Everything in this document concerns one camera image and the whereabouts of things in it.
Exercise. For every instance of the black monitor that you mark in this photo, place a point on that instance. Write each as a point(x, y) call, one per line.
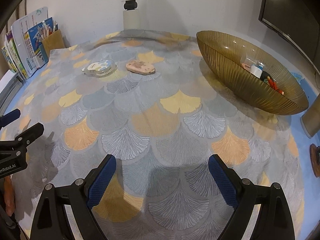
point(292, 10)

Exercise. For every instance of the clear cartoon correction tape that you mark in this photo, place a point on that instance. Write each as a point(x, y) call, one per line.
point(100, 67)

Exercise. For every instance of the white printed booklet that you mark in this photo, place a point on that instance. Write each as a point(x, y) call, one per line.
point(27, 20)

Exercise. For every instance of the pink correction tape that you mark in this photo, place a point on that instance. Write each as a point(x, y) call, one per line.
point(140, 66)

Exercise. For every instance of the blue face mask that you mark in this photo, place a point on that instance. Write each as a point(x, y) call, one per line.
point(299, 77)

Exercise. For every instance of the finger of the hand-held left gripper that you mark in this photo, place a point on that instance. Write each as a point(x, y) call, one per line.
point(32, 131)
point(10, 117)

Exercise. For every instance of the brown pen holder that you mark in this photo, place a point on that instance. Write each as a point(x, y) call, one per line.
point(53, 41)

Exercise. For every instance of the small pink eraser box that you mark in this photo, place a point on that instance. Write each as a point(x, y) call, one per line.
point(245, 67)

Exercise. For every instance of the black pole clamp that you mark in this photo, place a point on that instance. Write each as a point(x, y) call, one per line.
point(130, 5)

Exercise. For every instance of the blue illustrated book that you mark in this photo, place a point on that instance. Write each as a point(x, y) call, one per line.
point(40, 42)

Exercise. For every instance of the grey paper tray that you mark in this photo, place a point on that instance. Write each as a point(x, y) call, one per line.
point(10, 87)

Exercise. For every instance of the brown round coaster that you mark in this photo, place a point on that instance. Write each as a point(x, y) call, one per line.
point(315, 160)

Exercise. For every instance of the grey and yellow patterned mat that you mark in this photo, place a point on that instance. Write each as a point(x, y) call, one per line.
point(150, 110)

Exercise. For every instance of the amber ribbed glass bowl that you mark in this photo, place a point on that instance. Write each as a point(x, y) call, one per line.
point(237, 85)

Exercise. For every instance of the white pole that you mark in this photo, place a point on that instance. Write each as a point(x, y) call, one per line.
point(131, 17)

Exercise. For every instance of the bunch of pens and pencils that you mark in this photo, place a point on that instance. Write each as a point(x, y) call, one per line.
point(50, 28)

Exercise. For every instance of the row of green-spined books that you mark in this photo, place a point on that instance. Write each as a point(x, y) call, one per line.
point(13, 57)

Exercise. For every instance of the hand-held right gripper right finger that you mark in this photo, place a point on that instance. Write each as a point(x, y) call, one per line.
point(223, 182)

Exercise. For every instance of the person's left hand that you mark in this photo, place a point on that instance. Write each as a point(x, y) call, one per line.
point(8, 195)

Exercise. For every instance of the red and yellow striped item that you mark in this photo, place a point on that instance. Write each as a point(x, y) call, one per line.
point(275, 86)

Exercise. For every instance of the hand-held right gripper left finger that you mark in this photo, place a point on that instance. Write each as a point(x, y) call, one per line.
point(100, 180)

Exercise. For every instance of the beige cylindrical container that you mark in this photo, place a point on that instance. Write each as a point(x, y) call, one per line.
point(312, 120)

